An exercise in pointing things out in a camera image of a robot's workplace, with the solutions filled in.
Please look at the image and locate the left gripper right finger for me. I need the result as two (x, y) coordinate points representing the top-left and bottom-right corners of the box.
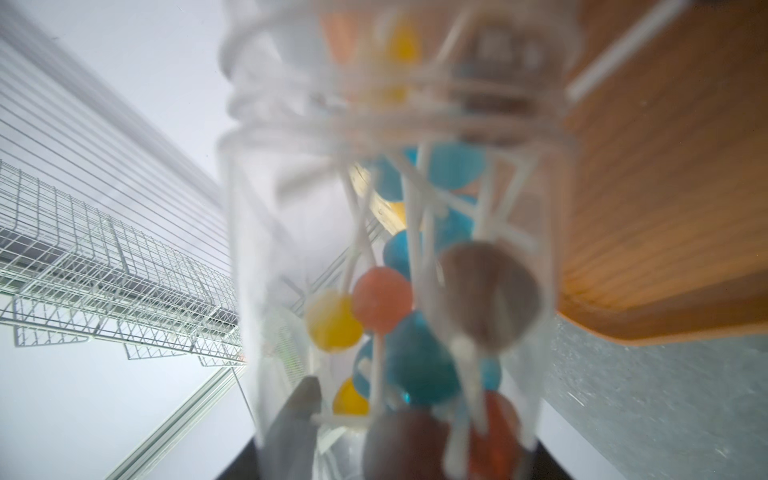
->
(528, 442), (573, 480)

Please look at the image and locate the white wire wall rack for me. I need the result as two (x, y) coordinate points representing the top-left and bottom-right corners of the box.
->
(1, 163), (245, 365)

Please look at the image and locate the brown wooden tray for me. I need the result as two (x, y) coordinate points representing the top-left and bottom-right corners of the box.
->
(526, 1), (767, 345)

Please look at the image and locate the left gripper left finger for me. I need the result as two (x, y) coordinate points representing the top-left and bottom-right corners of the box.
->
(218, 376), (322, 480)

